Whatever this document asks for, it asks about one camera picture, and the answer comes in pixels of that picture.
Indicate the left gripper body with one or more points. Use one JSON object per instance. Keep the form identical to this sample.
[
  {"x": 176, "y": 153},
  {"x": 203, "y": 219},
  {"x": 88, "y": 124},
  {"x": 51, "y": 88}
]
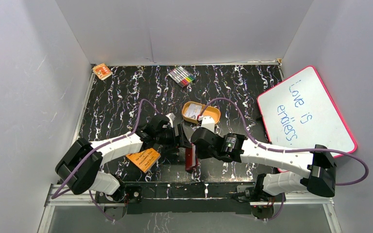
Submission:
[{"x": 181, "y": 140}]

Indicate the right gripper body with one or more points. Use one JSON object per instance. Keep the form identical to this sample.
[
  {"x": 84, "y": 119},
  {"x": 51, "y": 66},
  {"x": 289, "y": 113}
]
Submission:
[{"x": 201, "y": 155}]

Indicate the red card holder wallet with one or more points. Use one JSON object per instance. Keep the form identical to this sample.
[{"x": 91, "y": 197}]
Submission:
[{"x": 191, "y": 160}]

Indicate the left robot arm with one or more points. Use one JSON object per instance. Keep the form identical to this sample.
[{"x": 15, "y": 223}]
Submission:
[{"x": 80, "y": 166}]

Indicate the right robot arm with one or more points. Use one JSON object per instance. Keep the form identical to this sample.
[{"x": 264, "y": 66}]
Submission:
[{"x": 313, "y": 171}]

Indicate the white card in tray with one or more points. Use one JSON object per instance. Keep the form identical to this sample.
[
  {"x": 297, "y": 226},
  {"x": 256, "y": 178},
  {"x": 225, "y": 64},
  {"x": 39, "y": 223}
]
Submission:
[{"x": 193, "y": 110}]

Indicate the small orange card box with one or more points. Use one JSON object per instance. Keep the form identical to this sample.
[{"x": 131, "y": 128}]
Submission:
[{"x": 102, "y": 71}]

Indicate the orange oval tray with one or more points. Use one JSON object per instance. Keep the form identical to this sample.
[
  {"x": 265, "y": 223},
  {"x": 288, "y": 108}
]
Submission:
[{"x": 206, "y": 111}]

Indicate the orange book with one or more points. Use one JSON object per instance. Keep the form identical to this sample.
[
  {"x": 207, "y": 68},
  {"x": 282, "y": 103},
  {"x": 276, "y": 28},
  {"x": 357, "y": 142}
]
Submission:
[{"x": 144, "y": 160}]

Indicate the pack of coloured markers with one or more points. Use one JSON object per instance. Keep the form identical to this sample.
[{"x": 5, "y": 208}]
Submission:
[{"x": 181, "y": 76}]

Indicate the pink framed whiteboard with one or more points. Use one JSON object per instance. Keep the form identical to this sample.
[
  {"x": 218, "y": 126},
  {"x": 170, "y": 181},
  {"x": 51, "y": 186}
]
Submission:
[{"x": 300, "y": 113}]

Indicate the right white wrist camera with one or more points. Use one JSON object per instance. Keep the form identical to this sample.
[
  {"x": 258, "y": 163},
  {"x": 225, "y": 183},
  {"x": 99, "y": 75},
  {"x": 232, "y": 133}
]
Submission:
[{"x": 207, "y": 122}]

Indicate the black metal base rail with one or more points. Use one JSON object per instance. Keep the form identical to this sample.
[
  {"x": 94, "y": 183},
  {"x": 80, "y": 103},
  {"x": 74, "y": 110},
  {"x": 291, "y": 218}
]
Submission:
[{"x": 160, "y": 197}]

